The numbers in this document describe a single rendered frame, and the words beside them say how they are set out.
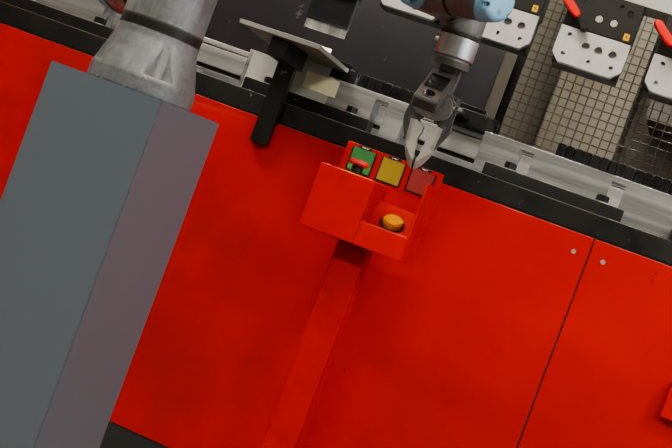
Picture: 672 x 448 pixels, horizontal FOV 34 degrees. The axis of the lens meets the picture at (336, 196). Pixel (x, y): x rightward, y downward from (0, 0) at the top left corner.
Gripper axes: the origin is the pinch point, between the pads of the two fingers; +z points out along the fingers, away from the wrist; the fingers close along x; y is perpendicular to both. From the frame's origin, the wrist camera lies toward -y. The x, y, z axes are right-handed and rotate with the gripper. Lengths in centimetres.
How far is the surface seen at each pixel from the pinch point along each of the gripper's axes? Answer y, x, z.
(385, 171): 9.8, 6.1, 4.0
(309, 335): -3.3, 7.0, 36.6
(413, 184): 9.8, 0.1, 4.5
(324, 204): -6.2, 11.8, 12.4
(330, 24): 41, 35, -21
